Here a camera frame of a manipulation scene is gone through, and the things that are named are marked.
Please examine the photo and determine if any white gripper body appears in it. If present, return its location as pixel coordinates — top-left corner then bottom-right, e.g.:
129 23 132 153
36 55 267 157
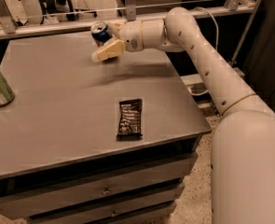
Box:
119 21 143 52

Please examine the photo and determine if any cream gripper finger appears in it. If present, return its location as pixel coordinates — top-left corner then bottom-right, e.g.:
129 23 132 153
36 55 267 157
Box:
91 38 126 63
107 21 124 36

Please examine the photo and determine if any blue pepsi can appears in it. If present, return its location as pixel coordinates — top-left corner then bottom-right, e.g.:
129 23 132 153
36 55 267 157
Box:
90 21 112 47

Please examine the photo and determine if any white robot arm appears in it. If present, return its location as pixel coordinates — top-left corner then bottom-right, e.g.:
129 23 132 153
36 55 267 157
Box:
90 7 275 224

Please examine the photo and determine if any black snack bar wrapper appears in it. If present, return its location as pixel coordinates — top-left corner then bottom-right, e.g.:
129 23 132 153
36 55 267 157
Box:
117 99 143 140

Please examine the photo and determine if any grey drawer cabinet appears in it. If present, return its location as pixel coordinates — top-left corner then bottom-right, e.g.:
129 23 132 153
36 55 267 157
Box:
0 24 213 224

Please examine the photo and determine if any bottom grey drawer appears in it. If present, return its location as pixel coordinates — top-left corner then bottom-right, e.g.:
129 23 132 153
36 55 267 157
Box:
89 201 177 224

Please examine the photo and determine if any grey drawer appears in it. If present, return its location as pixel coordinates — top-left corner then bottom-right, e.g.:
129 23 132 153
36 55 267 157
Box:
89 201 177 224
26 183 186 224
0 152 197 219

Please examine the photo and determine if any top grey drawer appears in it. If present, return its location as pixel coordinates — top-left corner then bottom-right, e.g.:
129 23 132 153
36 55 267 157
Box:
0 152 197 219

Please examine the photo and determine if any middle grey drawer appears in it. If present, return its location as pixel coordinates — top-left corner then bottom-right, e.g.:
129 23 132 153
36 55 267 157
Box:
26 183 186 224

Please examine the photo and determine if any white cylindrical post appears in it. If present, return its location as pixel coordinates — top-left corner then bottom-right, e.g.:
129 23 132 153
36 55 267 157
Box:
21 0 43 24

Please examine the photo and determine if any aluminium frame rail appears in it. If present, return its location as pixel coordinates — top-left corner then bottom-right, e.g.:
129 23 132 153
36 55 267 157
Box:
0 0 260 39

